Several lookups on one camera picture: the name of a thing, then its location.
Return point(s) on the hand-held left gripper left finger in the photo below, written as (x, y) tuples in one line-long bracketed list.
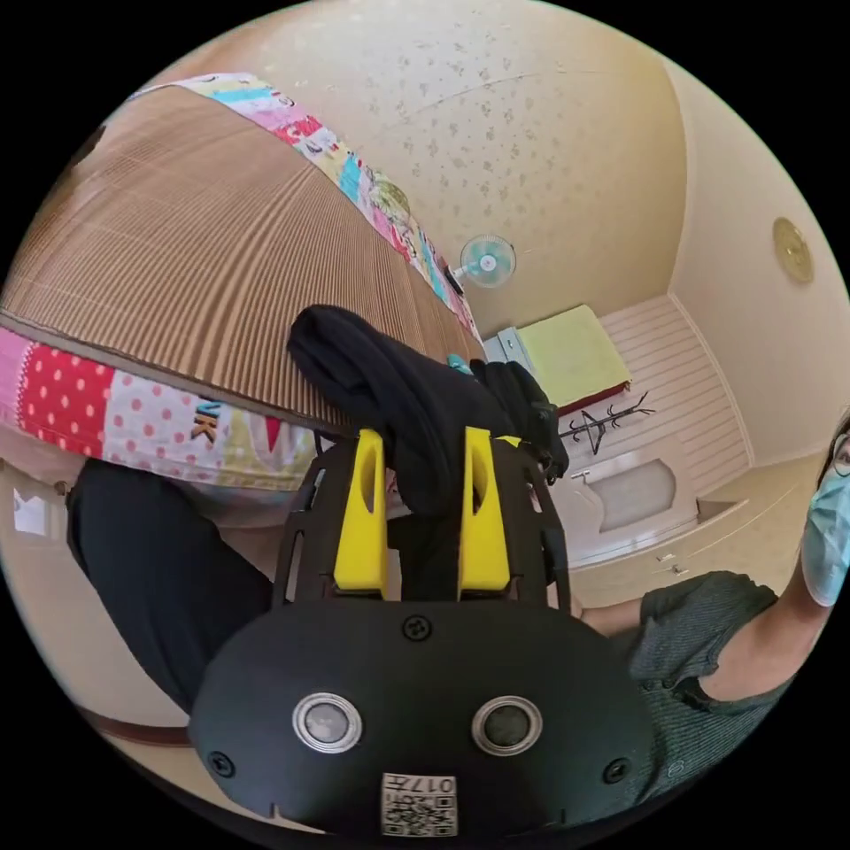
[(362, 531)]

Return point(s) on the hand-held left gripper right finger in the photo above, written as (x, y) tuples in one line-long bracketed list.
[(483, 531)]

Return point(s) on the black pants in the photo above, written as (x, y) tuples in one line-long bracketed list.
[(398, 392)]

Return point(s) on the black coat rack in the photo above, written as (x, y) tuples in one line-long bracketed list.
[(593, 425)]

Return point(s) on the white cupboard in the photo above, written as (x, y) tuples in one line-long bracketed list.
[(506, 345)]

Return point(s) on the white door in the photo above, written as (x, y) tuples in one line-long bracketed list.
[(631, 498)]

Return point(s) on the person's body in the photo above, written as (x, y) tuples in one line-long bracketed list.
[(704, 637)]

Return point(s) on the bed with mat and patchwork quilt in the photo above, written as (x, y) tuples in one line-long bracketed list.
[(199, 232)]

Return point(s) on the round gold clock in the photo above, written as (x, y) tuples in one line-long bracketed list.
[(792, 249)]

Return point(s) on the teal wall fan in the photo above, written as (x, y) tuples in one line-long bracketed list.
[(488, 260)]

